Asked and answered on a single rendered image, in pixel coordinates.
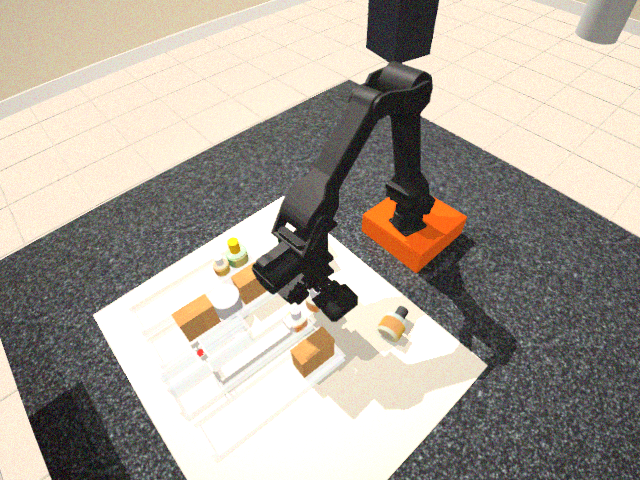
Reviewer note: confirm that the orange-labelled jar with dark grey cap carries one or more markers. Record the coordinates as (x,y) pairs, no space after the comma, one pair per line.
(392,326)

